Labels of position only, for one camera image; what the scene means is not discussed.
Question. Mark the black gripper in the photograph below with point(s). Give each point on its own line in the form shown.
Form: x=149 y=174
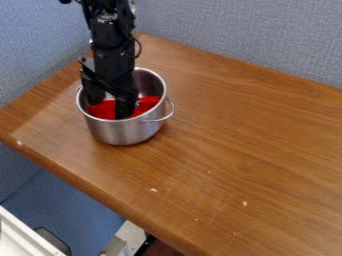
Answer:
x=108 y=75

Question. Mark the red cloth object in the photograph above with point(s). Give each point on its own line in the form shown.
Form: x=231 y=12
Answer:
x=105 y=109

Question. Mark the metal pot with handles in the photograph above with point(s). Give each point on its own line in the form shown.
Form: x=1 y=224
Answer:
x=125 y=121

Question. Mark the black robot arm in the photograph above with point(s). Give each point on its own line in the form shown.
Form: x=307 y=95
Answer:
x=110 y=19

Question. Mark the white appliance lower left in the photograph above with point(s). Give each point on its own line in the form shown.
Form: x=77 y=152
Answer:
x=19 y=240

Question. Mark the white table leg bracket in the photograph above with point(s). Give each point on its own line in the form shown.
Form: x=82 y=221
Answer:
x=126 y=242

